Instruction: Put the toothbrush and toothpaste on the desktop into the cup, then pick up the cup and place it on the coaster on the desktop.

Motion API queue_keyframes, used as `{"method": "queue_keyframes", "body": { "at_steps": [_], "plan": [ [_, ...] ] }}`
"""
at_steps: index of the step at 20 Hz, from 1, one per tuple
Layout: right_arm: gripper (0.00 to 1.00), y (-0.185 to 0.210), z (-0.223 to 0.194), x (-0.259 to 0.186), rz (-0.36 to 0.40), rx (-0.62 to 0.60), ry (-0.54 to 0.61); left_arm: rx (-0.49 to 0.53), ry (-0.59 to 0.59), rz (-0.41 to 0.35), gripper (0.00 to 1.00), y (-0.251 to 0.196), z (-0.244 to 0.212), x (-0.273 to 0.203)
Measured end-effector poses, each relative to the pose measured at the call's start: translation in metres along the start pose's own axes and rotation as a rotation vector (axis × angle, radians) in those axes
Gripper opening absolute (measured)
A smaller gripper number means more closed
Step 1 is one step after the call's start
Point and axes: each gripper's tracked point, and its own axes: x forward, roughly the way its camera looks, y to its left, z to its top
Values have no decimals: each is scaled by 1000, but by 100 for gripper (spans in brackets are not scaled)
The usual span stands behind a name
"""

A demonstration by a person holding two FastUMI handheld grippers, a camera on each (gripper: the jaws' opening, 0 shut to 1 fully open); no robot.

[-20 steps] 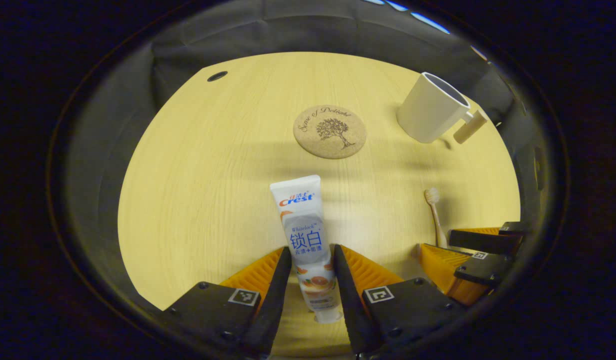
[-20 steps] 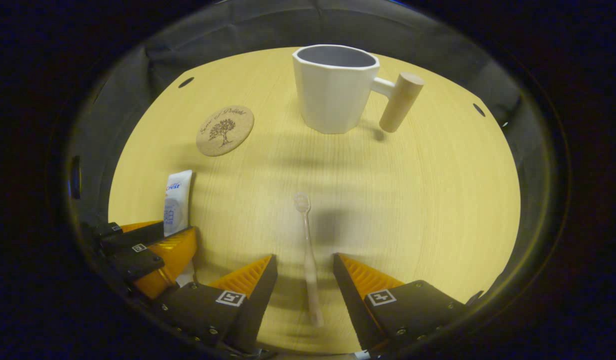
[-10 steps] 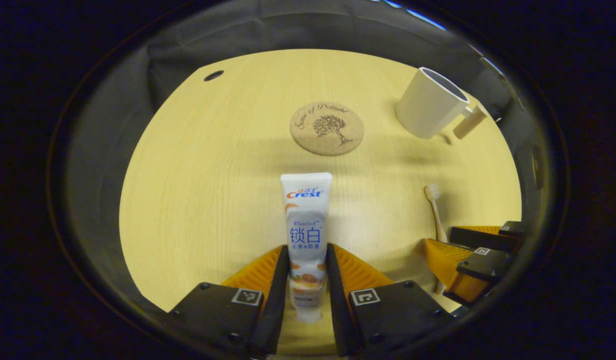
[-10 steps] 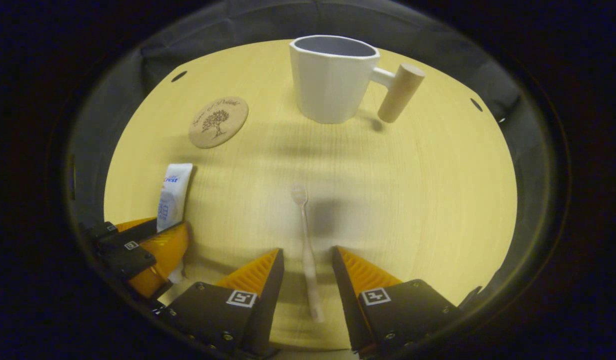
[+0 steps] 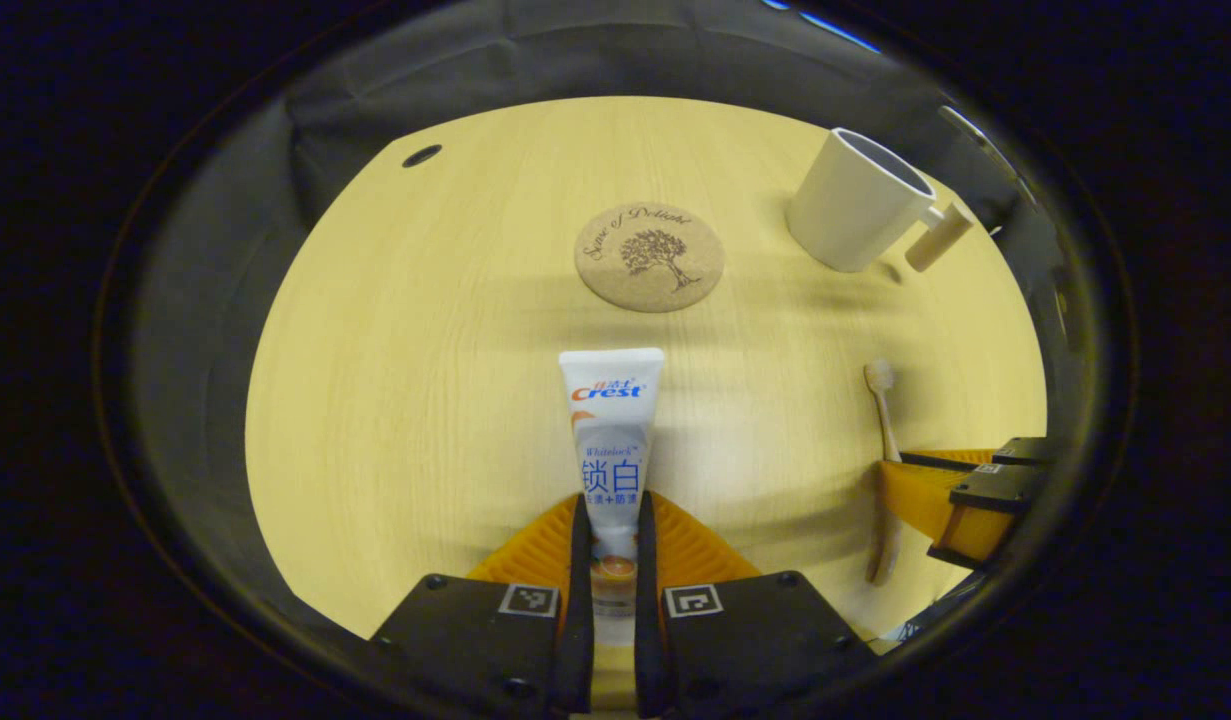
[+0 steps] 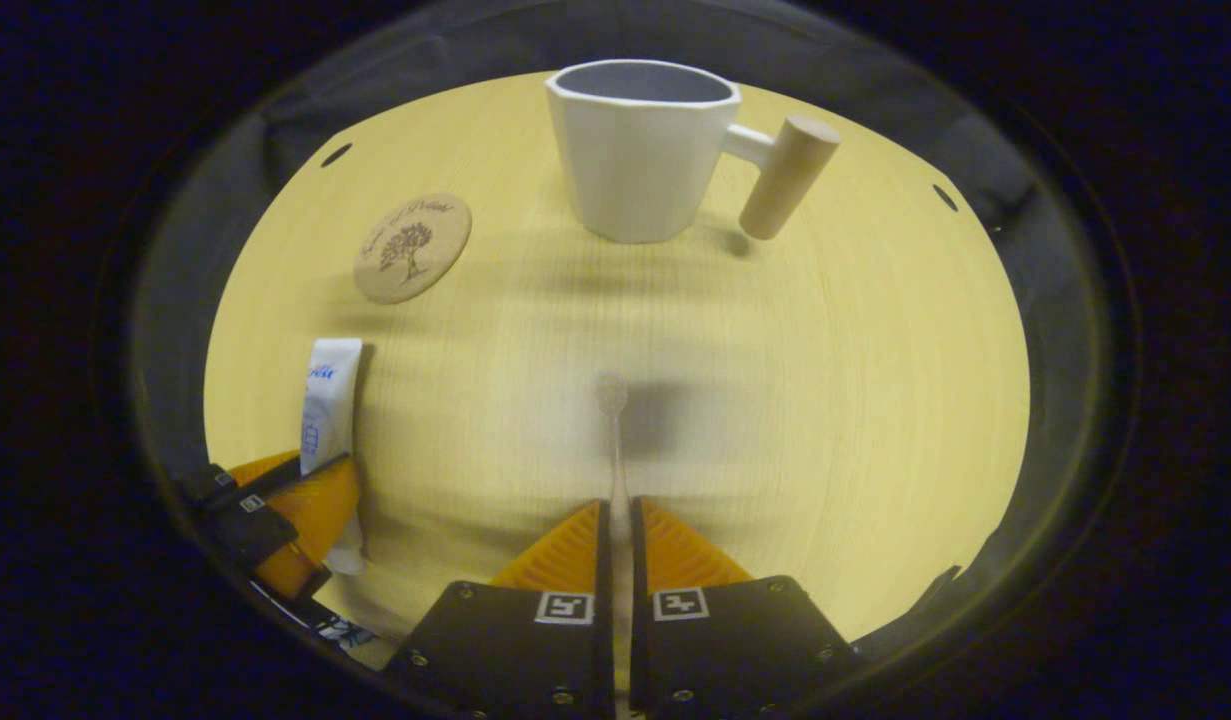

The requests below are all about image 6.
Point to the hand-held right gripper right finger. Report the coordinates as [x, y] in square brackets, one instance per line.
[639, 570]

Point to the beige toothbrush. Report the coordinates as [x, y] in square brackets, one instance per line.
[612, 395]

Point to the round wooden coaster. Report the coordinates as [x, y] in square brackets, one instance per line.
[413, 248]

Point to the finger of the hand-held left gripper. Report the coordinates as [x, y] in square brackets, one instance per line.
[210, 485]
[250, 525]

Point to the light wooden desktop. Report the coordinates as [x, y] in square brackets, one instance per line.
[775, 400]

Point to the white toothpaste tube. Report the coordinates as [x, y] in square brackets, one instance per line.
[330, 400]

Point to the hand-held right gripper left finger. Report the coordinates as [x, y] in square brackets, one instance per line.
[603, 560]

